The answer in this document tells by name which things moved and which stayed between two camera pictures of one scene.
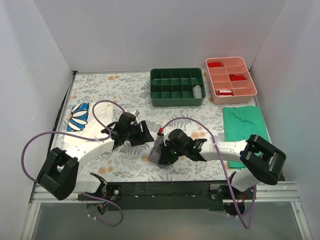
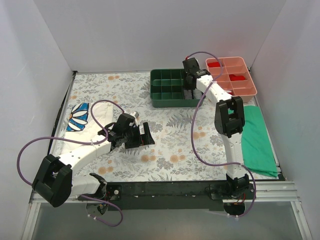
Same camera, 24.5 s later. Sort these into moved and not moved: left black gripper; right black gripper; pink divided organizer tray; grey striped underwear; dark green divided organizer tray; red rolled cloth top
Moved: right black gripper; grey striped underwear
Not moved: dark green divided organizer tray; red rolled cloth top; left black gripper; pink divided organizer tray
